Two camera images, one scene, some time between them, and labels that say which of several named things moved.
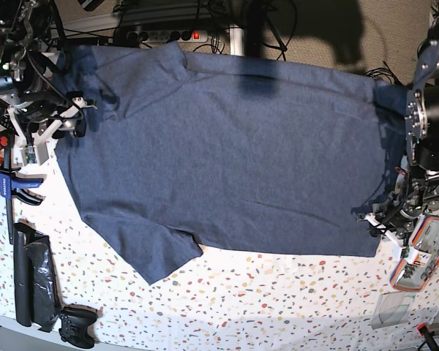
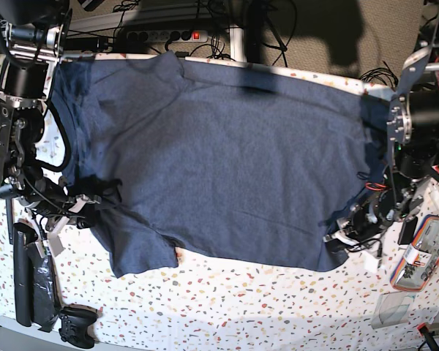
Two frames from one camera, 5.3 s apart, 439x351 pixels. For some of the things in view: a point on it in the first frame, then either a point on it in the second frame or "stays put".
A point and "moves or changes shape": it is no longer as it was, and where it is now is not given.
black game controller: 75,322 stays put
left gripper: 29,115 to 50,199
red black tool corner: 424,332 stays put
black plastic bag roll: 37,293 stays put
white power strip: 170,36 stays put
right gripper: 400,210 to 399,204
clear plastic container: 392,308 stays put
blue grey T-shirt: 177,152 moves or changes shape
